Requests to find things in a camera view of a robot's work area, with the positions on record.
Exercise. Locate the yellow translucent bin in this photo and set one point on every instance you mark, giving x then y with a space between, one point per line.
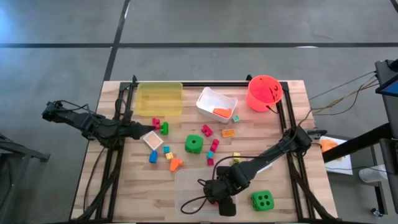
158 99

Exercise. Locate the green small brick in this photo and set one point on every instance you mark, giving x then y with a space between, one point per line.
236 161

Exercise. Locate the light blue small brick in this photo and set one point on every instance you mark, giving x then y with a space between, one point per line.
166 149

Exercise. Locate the red two-stud block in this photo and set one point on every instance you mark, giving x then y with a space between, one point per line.
206 130
156 123
214 145

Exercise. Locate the yellow small brick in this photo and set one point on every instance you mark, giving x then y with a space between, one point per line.
236 154
169 155

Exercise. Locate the black gantry beam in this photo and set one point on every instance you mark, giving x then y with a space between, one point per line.
357 141

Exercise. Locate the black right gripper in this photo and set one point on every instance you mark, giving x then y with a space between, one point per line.
227 207

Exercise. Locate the black-framed monitor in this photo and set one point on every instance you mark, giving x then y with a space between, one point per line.
388 87

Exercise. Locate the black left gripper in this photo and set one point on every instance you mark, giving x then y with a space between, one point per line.
126 130

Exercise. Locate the grey equipment cart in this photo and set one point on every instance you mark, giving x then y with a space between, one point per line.
391 118

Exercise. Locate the orange long brick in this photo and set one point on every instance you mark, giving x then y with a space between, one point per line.
228 133

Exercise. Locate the small clear square tray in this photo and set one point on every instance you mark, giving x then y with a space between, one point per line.
153 140

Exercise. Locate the orange wedge block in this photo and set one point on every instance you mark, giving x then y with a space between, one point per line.
223 112

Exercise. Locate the orange object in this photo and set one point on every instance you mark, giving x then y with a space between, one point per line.
328 145

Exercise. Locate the orange angled block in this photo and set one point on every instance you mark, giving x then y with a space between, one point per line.
175 164

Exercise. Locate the teal small brick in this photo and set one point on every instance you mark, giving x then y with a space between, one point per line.
236 118

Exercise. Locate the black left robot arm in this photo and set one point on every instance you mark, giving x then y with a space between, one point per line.
77 119

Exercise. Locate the red small brick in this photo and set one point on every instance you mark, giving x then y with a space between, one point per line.
210 161

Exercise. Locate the grey metal stand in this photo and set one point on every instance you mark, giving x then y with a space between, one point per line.
28 154

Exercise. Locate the white plastic bin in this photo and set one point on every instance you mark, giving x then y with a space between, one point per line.
211 101

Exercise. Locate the grey metal mounting plate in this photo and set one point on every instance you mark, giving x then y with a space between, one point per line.
316 133

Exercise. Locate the green two-stud block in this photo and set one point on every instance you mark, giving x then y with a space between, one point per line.
164 128

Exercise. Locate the green foam die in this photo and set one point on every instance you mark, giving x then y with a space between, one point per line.
194 144
262 201

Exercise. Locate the white paper roll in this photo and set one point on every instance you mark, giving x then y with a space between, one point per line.
373 173

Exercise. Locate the clear plastic bin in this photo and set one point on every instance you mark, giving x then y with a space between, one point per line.
189 186

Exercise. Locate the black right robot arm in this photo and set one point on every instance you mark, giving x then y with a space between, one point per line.
267 155

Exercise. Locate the white tray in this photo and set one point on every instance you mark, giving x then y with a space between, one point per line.
342 161

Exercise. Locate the blue single-stud block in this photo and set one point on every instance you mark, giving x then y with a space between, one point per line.
153 157

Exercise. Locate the orange bucket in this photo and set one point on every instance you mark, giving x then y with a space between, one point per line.
264 93

